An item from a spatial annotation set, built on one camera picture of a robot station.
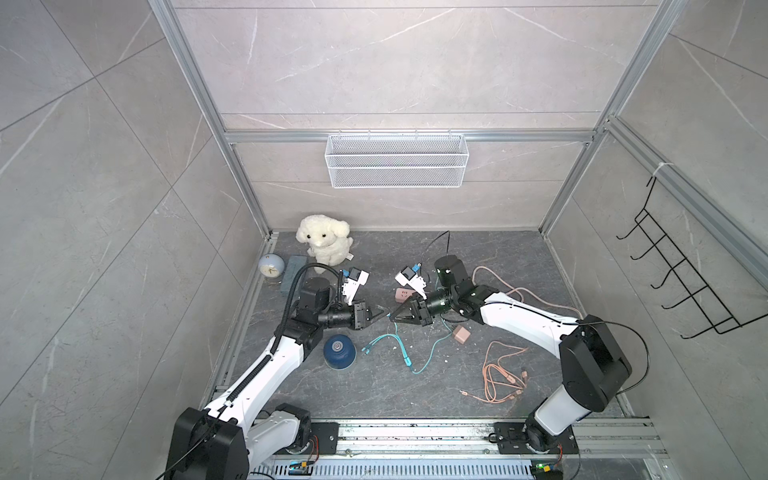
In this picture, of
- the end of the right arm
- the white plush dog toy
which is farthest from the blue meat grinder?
the white plush dog toy

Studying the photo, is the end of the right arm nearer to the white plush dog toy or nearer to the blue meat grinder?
the blue meat grinder

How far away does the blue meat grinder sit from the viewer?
790mm
